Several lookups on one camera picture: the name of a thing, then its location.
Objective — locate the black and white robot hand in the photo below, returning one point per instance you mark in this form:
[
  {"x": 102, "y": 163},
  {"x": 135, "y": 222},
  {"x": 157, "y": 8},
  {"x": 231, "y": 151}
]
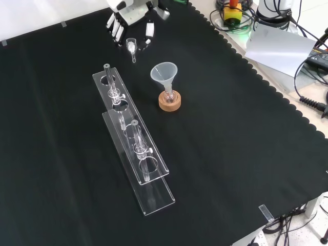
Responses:
[{"x": 133, "y": 11}]

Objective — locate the clear weighing funnel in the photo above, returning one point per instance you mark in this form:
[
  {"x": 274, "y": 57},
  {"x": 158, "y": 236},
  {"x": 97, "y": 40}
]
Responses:
[{"x": 131, "y": 42}]

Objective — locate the white salt powder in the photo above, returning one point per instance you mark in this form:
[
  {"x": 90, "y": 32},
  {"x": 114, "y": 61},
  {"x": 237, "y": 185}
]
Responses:
[{"x": 131, "y": 46}]

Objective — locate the translucent plastic funnel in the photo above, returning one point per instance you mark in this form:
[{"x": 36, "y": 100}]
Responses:
[{"x": 164, "y": 74}]

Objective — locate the small round-bottom glass flask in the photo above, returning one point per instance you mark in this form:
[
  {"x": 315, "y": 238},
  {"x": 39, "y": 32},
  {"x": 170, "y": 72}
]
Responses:
[{"x": 169, "y": 98}]

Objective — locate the clear acrylic funnel stand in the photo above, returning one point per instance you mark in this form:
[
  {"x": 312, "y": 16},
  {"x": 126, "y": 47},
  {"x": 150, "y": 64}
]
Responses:
[{"x": 151, "y": 159}]

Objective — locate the clear tape strip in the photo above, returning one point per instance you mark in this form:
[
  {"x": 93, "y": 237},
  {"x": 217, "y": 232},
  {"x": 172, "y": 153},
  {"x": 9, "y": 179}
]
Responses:
[
  {"x": 4, "y": 42},
  {"x": 266, "y": 213},
  {"x": 63, "y": 24}
]

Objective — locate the yellow stop button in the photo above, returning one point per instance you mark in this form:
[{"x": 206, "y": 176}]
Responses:
[{"x": 232, "y": 14}]

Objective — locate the pale board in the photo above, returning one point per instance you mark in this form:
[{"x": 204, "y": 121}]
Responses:
[{"x": 279, "y": 48}]

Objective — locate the black cloth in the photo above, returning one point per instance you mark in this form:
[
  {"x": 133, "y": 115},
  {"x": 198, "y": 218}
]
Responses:
[{"x": 230, "y": 141}]

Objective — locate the black tripod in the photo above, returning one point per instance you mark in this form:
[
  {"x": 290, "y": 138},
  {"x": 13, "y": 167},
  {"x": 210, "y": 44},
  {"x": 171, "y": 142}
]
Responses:
[{"x": 321, "y": 38}]

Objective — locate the black power adapter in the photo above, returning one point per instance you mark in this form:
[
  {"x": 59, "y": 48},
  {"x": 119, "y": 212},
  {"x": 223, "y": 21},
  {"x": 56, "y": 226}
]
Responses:
[{"x": 319, "y": 57}]

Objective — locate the white power strip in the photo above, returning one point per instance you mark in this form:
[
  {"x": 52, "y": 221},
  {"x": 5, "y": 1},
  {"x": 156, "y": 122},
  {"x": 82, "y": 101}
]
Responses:
[{"x": 259, "y": 238}]

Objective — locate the white table leg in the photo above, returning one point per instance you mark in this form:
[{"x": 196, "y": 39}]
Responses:
[{"x": 314, "y": 205}]

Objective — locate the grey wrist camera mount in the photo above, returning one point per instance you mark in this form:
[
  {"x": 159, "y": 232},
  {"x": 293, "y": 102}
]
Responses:
[{"x": 162, "y": 13}]

